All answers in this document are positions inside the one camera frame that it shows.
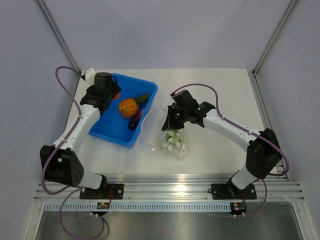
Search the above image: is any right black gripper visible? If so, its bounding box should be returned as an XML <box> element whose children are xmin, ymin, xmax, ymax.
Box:
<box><xmin>162</xmin><ymin>105</ymin><xmax>189</xmax><ymax>131</ymax></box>

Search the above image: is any orange toy fruit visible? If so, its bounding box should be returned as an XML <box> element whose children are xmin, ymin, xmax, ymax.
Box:
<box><xmin>113</xmin><ymin>93</ymin><xmax>120</xmax><ymax>100</ymax></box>

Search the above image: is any green toy ball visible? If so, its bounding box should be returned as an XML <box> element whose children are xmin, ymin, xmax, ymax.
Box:
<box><xmin>165</xmin><ymin>130</ymin><xmax>185</xmax><ymax>150</ymax></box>

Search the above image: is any toy pineapple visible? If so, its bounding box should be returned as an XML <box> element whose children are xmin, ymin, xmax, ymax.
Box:
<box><xmin>118</xmin><ymin>92</ymin><xmax>150</xmax><ymax>119</ymax></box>

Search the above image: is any clear zip top bag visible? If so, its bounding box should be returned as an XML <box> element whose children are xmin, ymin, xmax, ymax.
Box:
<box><xmin>140</xmin><ymin>105</ymin><xmax>188</xmax><ymax>160</ymax></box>

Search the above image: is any dark purple toy eggplant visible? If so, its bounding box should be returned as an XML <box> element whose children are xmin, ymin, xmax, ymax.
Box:
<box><xmin>128</xmin><ymin>108</ymin><xmax>145</xmax><ymax>130</ymax></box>

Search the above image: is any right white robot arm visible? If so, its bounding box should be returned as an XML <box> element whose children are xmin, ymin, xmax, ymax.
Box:
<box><xmin>161</xmin><ymin>102</ymin><xmax>281</xmax><ymax>200</ymax></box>

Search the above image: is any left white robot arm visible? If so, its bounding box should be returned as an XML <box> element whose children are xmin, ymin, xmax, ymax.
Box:
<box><xmin>40</xmin><ymin>72</ymin><xmax>122</xmax><ymax>199</ymax></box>

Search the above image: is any blue plastic bin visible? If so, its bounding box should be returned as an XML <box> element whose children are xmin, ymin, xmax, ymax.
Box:
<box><xmin>88</xmin><ymin>73</ymin><xmax>158</xmax><ymax>148</ymax></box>

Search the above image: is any left small circuit board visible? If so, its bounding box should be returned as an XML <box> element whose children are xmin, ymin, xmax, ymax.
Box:
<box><xmin>97</xmin><ymin>202</ymin><xmax>110</xmax><ymax>210</ymax></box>

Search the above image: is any small circuit board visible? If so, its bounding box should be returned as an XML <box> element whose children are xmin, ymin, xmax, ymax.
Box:
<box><xmin>97</xmin><ymin>202</ymin><xmax>110</xmax><ymax>210</ymax></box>
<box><xmin>230</xmin><ymin>202</ymin><xmax>247</xmax><ymax>216</ymax></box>

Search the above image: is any right small circuit board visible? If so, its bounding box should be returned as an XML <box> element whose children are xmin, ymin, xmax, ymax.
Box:
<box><xmin>230</xmin><ymin>202</ymin><xmax>247</xmax><ymax>216</ymax></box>

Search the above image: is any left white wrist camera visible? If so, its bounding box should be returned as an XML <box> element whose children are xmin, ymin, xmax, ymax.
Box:
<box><xmin>81</xmin><ymin>67</ymin><xmax>97</xmax><ymax>85</ymax></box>

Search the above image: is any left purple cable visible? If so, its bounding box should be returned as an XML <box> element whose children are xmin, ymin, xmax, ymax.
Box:
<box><xmin>41</xmin><ymin>66</ymin><xmax>111</xmax><ymax>238</ymax></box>

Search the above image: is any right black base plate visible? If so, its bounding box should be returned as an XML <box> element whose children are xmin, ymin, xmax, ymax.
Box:
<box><xmin>207</xmin><ymin>183</ymin><xmax>257</xmax><ymax>200</ymax></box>

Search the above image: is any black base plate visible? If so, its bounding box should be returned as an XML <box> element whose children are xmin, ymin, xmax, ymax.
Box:
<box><xmin>79</xmin><ymin>183</ymin><xmax>125</xmax><ymax>200</ymax></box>
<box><xmin>207</xmin><ymin>183</ymin><xmax>257</xmax><ymax>200</ymax></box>

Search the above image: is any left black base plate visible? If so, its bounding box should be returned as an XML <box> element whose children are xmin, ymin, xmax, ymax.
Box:
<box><xmin>79</xmin><ymin>183</ymin><xmax>125</xmax><ymax>200</ymax></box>

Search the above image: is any white slotted cable duct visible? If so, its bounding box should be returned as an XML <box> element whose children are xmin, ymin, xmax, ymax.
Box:
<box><xmin>44</xmin><ymin>201</ymin><xmax>231</xmax><ymax>213</ymax></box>

